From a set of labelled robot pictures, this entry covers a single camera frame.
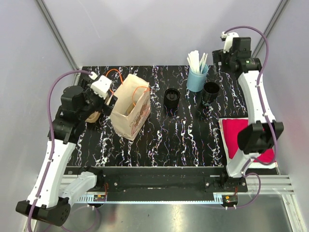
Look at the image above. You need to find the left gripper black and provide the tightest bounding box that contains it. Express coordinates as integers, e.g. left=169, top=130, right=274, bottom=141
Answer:
left=79, top=77, right=117, bottom=120

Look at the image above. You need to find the brown paper takeout bag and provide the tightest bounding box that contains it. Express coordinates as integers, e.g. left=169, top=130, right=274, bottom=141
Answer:
left=110, top=74, right=151, bottom=141

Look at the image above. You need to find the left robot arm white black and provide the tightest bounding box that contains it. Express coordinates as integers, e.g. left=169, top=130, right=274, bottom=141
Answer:
left=16, top=86, right=117, bottom=227

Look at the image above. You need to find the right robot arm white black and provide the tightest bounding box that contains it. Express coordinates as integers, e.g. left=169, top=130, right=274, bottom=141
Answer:
left=212, top=32, right=284, bottom=192

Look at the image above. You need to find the cardboard cup carrier left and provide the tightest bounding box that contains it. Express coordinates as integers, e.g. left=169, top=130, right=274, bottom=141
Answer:
left=85, top=111, right=100, bottom=123

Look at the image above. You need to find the light blue cup holder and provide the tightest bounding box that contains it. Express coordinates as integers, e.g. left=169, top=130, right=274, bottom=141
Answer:
left=186, top=65, right=209, bottom=92

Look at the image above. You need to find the black ribbed cup with lid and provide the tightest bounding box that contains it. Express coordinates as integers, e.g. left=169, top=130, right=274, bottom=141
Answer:
left=164, top=88, right=180, bottom=111

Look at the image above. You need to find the red folded cloth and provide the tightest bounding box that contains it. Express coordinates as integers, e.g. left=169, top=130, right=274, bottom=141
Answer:
left=221, top=117, right=277, bottom=164

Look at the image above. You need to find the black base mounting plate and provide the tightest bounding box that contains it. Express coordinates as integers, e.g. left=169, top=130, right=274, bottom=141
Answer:
left=89, top=167, right=248, bottom=202

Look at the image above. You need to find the white tray under cloth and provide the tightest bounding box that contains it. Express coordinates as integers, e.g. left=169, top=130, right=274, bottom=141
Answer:
left=218, top=117, right=278, bottom=170

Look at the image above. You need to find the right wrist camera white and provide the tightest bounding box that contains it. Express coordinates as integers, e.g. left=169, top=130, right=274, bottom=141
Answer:
left=220, top=31, right=239, bottom=53

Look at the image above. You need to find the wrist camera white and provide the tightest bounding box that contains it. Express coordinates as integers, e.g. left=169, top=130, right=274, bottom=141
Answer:
left=89, top=72, right=112, bottom=99
left=220, top=31, right=239, bottom=53

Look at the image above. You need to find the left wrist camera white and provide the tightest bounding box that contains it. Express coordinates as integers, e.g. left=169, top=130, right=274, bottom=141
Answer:
left=89, top=72, right=112, bottom=99

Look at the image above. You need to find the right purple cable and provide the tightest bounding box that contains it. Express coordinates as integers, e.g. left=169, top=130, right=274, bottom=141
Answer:
left=222, top=25, right=272, bottom=210

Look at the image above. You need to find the purple cable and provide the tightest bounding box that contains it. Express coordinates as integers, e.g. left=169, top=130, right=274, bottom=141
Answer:
left=27, top=71, right=102, bottom=232
left=222, top=25, right=272, bottom=210

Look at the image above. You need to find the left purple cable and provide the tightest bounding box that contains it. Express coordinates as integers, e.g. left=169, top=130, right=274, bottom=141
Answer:
left=27, top=71, right=102, bottom=232

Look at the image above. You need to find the aluminium front rail frame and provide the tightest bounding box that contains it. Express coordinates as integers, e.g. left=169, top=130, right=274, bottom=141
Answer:
left=23, top=175, right=309, bottom=232

